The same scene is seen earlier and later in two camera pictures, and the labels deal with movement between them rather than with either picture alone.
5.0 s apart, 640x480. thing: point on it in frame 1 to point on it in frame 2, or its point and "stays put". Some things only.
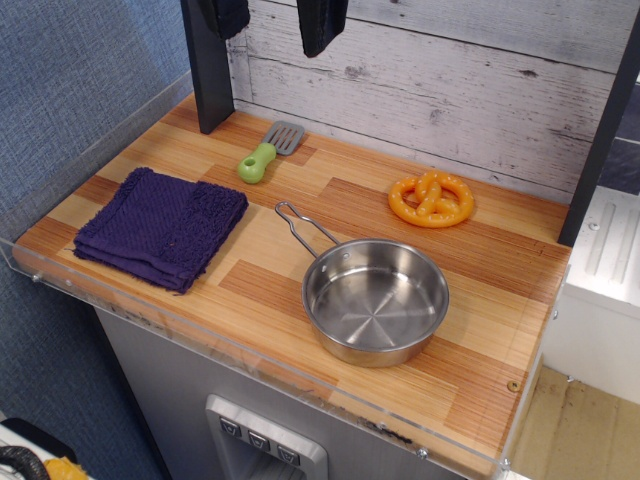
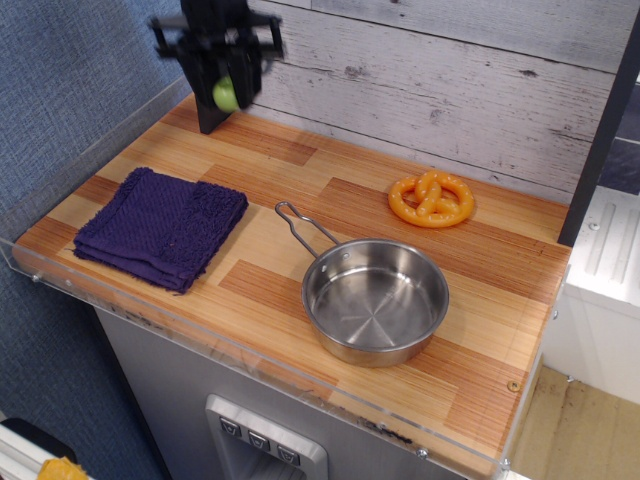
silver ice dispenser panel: (252, 446) stays put
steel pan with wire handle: (372, 302) stays put
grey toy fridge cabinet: (170, 380) stays put
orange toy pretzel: (433, 200) stays put
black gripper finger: (232, 17) to (204, 66)
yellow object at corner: (62, 468) stays put
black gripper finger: (320, 21) to (244, 64)
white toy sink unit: (595, 338) stays put
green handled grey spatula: (284, 141) to (224, 95)
